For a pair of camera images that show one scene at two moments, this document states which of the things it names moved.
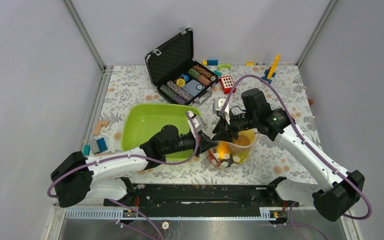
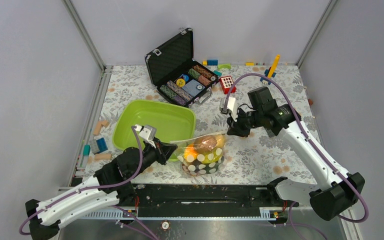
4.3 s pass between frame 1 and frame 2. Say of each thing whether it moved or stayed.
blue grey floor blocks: stayed
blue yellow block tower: stayed
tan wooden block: stayed
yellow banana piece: moved
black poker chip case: stayed
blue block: stayed
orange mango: moved
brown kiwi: moved
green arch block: stayed
